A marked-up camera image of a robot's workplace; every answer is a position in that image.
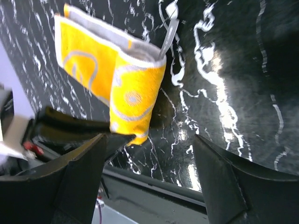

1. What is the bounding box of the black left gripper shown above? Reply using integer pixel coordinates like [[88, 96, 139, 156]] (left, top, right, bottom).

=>
[[21, 106, 135, 162]]

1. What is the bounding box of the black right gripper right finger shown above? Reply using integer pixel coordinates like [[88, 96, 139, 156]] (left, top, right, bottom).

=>
[[193, 135, 299, 224]]

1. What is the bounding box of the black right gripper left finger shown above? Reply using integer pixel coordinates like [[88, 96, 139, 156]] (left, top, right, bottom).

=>
[[0, 134, 107, 224]]

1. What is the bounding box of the orange and grey towel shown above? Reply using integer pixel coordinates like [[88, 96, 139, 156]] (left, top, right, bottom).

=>
[[54, 4, 178, 145]]

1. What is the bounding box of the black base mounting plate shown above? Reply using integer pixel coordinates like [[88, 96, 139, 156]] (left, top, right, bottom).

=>
[[92, 168, 209, 224]]

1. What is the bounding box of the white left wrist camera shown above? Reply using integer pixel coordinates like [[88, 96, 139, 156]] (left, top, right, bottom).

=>
[[0, 89, 29, 161]]

